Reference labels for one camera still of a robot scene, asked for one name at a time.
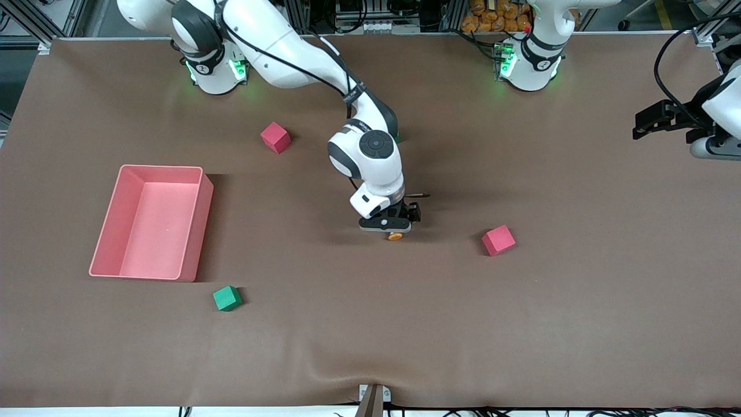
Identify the brown table mat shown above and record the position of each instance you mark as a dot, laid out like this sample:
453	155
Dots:
370	318

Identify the white connector strip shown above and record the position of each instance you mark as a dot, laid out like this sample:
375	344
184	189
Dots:
382	27

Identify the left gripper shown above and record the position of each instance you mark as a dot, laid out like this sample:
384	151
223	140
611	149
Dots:
685	114

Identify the pile of orange bags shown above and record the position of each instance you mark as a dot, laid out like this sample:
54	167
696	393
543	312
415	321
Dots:
492	20

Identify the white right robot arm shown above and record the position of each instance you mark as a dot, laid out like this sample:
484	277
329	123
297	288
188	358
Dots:
278	52

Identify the pink plastic tray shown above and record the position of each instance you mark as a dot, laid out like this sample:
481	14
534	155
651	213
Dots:
150	231

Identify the aluminium frame post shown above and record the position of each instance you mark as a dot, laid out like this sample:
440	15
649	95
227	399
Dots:
451	14

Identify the black chair caster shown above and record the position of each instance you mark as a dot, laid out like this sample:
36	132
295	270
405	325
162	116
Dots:
623	25

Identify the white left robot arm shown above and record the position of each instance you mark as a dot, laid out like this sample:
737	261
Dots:
529	75

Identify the orange-capped black push button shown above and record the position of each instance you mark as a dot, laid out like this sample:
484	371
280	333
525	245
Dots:
395	236

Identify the red foam cube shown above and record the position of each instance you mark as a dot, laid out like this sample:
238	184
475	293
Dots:
275	137
498	240

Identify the metal bracket with brown post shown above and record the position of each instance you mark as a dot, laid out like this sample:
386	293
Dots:
373	402

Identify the aluminium frame profile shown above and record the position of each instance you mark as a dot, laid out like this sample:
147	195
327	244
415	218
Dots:
718	26
32	20

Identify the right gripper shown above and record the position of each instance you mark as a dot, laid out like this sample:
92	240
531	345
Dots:
412	212

